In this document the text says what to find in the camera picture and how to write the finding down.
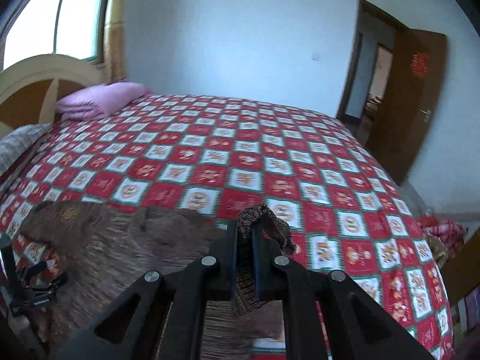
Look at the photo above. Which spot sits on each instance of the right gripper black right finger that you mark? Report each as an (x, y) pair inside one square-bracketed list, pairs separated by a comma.
[(327, 316)]

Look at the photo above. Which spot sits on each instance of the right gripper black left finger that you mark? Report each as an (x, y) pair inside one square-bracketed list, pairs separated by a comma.
[(160, 316)]

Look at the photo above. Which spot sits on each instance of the brown striped knit sweater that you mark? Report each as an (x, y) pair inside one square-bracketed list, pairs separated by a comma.
[(103, 251)]

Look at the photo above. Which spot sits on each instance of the red patterned cloth pile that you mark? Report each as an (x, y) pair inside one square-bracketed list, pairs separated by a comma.
[(443, 236)]

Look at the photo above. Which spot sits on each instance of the striped grey pillow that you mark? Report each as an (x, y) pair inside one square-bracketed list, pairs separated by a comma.
[(18, 141)]

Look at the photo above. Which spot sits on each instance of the wooden cabinet at bedside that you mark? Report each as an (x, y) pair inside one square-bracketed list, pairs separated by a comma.
[(461, 273)]

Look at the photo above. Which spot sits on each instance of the red checkered cartoon bedspread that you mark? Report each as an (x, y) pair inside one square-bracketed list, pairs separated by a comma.
[(219, 155)]

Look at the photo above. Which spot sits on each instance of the folded purple quilt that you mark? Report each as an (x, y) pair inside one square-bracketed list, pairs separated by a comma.
[(99, 101)]

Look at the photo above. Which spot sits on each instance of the cream and brown headboard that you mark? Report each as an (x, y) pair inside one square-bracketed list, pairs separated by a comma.
[(31, 88)]

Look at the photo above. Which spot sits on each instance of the brown wooden door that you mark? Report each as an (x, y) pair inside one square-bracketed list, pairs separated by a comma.
[(399, 130)]

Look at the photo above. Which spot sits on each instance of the beige patterned curtain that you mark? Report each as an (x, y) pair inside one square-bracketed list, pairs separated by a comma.
[(114, 41)]

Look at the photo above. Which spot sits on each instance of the red door decoration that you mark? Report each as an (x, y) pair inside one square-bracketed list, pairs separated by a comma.
[(419, 65)]

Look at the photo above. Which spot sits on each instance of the silver door handle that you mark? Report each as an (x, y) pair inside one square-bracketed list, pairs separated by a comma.
[(426, 115)]

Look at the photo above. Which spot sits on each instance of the window with metal frame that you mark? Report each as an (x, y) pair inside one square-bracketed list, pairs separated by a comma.
[(73, 28)]

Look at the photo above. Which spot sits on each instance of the dark door frame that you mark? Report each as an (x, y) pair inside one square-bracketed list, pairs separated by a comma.
[(374, 28)]

